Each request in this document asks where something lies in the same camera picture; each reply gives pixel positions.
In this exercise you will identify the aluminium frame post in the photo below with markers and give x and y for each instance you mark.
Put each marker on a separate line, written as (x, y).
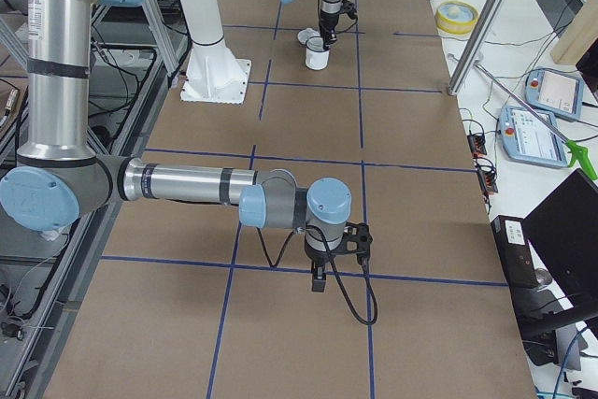
(486, 18)

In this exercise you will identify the black desktop box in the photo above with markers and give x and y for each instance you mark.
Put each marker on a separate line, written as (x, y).
(514, 252)

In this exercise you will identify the blue teach pendant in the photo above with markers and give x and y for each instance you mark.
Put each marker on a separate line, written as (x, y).
(526, 140)
(556, 92)

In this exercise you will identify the black monitor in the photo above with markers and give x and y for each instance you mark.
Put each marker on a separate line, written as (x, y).
(563, 232)

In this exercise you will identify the far blue teach pendant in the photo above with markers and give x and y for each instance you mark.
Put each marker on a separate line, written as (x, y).
(556, 92)

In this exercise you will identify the white enamel mug lid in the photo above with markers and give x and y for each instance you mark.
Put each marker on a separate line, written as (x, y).
(304, 35)

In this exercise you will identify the yellow tape roll with plate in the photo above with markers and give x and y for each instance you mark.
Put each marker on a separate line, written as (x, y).
(456, 17)

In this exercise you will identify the near blue teach pendant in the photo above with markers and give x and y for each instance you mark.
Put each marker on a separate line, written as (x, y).
(526, 140)

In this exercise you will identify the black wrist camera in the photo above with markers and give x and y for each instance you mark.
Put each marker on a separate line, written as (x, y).
(348, 8)
(356, 240)

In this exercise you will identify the wooden board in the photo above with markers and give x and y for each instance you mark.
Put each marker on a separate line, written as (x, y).
(578, 37)

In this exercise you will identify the orange black usb hub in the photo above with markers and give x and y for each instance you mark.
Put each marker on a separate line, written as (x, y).
(477, 144)
(486, 176)

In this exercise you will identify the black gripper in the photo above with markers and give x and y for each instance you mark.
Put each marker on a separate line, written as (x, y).
(318, 260)
(326, 23)

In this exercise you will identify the clear glass funnel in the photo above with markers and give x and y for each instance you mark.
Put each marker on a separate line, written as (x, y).
(315, 46)

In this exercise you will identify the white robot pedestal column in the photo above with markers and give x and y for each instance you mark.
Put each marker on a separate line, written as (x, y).
(213, 73)

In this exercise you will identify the white enamel mug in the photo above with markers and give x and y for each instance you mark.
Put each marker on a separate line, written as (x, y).
(317, 63)

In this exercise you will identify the silver reacher grabber tool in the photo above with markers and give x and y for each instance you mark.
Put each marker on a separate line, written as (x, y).
(579, 154)

